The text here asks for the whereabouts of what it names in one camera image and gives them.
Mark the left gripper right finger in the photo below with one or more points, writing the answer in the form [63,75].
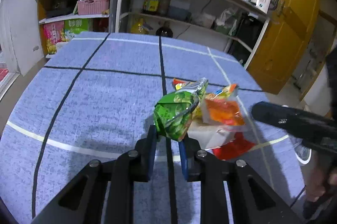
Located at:
[231,192]

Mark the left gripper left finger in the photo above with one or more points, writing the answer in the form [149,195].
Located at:
[104,192]

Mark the white paper bowl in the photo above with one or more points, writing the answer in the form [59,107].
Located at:
[209,136]

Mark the orange yellow noodle wrapper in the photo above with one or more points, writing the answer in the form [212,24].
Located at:
[222,109]

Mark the green snack bag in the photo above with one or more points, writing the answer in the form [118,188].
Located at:
[174,112]

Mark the person's right hand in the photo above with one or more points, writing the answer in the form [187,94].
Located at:
[318,175]

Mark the red flat packet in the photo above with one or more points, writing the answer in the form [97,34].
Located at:
[235,148]

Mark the yellow wooden door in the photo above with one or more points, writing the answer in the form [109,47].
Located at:
[283,44]

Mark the yellow red seasoning packet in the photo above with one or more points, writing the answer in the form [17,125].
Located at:
[178,83]

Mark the white metal shelf unit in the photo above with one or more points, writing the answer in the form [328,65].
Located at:
[233,26]

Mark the dark soy sauce bottle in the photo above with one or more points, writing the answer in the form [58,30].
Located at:
[165,30]

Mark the pink plastic basket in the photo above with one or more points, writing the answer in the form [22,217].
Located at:
[86,7]

